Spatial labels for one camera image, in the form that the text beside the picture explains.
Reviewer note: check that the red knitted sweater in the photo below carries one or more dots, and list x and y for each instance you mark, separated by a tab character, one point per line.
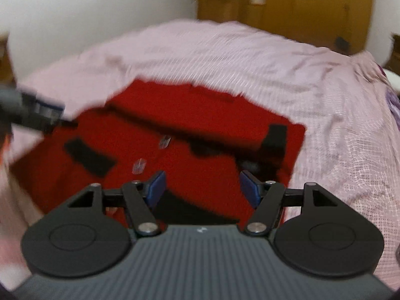
187	162

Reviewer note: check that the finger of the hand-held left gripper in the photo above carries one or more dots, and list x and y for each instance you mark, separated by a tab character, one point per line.
43	111

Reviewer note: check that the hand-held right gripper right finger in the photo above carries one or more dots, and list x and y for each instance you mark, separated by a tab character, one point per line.
250	189

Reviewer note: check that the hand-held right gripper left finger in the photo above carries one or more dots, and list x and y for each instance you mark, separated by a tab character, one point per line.
156	188

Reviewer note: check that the wooden wardrobe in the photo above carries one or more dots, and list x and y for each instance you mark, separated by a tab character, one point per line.
297	9

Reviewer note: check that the purple cloth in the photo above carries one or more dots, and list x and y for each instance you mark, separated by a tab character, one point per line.
394	106

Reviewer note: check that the pink checked bed sheet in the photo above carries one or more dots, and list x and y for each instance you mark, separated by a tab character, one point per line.
218	56

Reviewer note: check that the small black object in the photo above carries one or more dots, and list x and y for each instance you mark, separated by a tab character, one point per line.
341	42

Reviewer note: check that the white pillow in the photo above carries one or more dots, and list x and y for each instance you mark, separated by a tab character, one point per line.
394	79

